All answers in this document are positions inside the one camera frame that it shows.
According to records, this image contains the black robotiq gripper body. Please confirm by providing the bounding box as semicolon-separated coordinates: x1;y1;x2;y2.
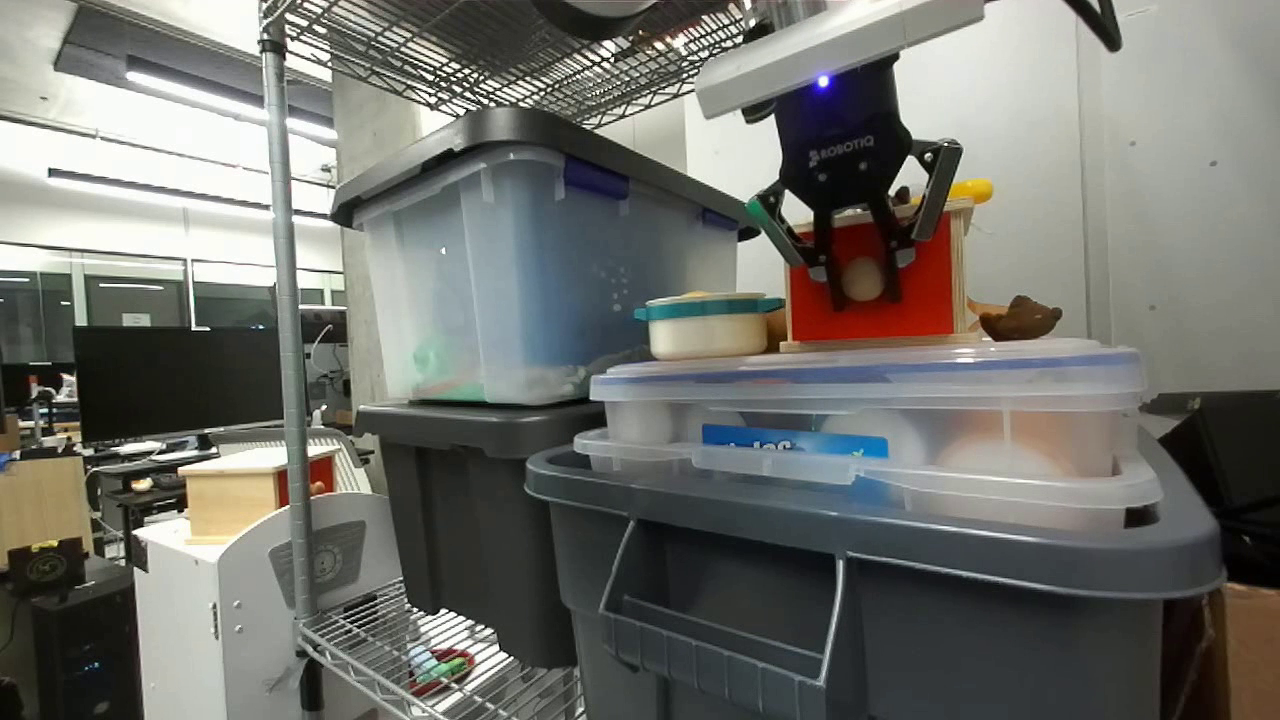
774;57;919;217

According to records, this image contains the red drawer with wooden knob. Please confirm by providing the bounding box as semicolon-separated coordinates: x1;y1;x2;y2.
784;211;962;347

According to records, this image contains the yellow toy food piece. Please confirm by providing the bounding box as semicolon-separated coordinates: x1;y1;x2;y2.
943;176;999;211

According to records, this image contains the red wooden box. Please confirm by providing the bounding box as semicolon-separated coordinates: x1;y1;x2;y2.
784;197;978;354

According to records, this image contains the dark brown toy food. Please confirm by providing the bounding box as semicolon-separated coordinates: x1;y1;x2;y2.
971;291;1067;343

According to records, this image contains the clear flat container blue rim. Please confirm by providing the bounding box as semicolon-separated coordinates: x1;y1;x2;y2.
588;335;1151;480

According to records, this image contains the clear flat storage container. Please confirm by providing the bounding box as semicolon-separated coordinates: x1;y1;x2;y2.
572;427;1169;539

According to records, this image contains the clear tote with dark lid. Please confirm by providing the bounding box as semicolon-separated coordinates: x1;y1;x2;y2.
333;108;763;413

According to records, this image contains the large grey tote bin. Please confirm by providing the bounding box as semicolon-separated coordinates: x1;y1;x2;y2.
519;438;1229;720

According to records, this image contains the dark grey tote bin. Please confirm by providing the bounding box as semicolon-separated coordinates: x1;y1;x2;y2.
358;395;613;673

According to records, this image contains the brown cardboard box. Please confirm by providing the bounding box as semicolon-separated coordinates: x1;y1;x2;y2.
1204;582;1280;720

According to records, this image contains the small green red toy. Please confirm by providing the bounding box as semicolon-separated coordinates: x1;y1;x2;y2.
397;642;486;698

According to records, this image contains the long ceiling light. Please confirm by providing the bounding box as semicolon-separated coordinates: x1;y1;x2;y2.
46;163;346;225
117;61;339;144

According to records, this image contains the small pale wooden box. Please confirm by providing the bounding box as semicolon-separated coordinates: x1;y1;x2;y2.
177;441;349;543

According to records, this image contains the black computer monitor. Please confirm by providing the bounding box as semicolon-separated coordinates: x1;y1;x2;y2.
72;324;292;443

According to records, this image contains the white toy cabinet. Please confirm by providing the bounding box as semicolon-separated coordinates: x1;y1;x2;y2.
129;494;405;720

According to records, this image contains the tan wooden crate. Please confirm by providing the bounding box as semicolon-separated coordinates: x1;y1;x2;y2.
0;453;98;572

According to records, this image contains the black computer tower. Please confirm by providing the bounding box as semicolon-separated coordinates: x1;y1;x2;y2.
26;556;139;720

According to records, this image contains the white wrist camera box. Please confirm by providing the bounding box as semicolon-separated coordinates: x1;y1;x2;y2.
691;0;993;125

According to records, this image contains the metal wire shelf rack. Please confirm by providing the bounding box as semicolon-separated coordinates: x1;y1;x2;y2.
257;0;937;720

